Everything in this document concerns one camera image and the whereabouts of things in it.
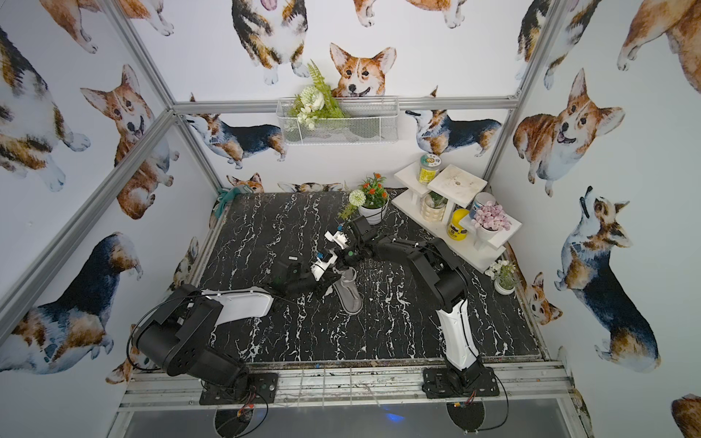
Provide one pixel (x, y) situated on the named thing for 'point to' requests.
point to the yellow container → (455, 230)
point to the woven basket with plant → (431, 213)
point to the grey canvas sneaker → (348, 291)
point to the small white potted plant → (506, 282)
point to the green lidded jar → (428, 167)
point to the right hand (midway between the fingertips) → (330, 257)
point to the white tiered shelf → (455, 189)
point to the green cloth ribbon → (224, 197)
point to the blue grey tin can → (479, 201)
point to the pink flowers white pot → (488, 219)
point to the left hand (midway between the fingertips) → (337, 267)
